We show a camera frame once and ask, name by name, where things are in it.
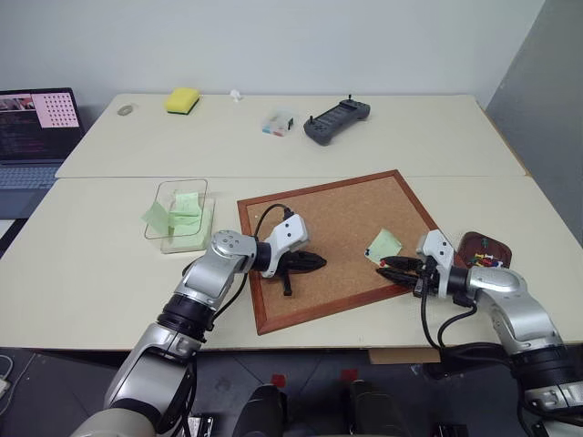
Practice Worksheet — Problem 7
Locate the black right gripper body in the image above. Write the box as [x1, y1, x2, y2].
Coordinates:
[406, 257, 442, 300]

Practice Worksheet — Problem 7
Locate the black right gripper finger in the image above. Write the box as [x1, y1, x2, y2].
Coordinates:
[374, 268, 418, 288]
[380, 256, 423, 270]

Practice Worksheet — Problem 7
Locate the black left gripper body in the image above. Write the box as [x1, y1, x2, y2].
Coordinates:
[274, 249, 305, 277]

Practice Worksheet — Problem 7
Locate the green sticky note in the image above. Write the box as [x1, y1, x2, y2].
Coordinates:
[167, 210, 202, 229]
[173, 190, 200, 216]
[140, 202, 171, 229]
[367, 228, 404, 265]

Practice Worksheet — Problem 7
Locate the brown wooden tray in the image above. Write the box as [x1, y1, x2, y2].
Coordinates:
[455, 230, 514, 270]

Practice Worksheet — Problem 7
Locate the clear plastic box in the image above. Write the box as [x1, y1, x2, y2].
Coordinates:
[143, 178, 217, 254]

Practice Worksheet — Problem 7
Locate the wood-framed cork board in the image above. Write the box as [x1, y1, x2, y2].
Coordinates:
[236, 169, 450, 337]

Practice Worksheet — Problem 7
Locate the brown cardboard piece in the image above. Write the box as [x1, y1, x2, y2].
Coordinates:
[367, 347, 442, 366]

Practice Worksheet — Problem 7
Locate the large green paper sheet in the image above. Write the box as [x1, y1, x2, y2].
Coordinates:
[160, 198, 216, 250]

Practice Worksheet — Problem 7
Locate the dark rounded shape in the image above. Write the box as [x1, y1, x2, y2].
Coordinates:
[240, 383, 289, 437]
[349, 379, 404, 437]

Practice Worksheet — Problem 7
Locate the dark grey handheld controller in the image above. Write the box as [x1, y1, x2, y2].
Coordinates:
[302, 94, 372, 147]

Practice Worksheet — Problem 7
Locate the small clear pushpin case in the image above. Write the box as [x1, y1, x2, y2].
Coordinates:
[260, 107, 295, 139]

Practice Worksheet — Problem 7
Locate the yellow green sponge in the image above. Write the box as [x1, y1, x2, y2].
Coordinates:
[163, 86, 202, 116]

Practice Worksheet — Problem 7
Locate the open laptop computer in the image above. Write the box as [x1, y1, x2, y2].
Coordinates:
[0, 86, 87, 220]

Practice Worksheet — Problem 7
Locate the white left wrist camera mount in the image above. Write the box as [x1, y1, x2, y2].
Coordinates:
[261, 213, 312, 279]

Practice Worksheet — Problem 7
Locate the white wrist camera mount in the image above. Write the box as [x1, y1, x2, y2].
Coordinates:
[415, 229, 457, 297]
[261, 213, 312, 279]

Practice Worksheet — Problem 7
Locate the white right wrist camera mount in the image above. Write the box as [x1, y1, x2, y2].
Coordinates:
[415, 229, 457, 297]

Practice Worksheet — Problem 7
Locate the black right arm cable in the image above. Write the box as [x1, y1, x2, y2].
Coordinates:
[412, 268, 518, 365]

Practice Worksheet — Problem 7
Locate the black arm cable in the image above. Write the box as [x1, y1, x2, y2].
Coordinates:
[199, 203, 294, 333]
[412, 268, 518, 365]

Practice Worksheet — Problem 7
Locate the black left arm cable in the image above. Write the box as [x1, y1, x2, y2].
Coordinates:
[199, 203, 294, 333]

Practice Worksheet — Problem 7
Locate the white cable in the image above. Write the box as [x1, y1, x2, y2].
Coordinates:
[0, 353, 14, 404]

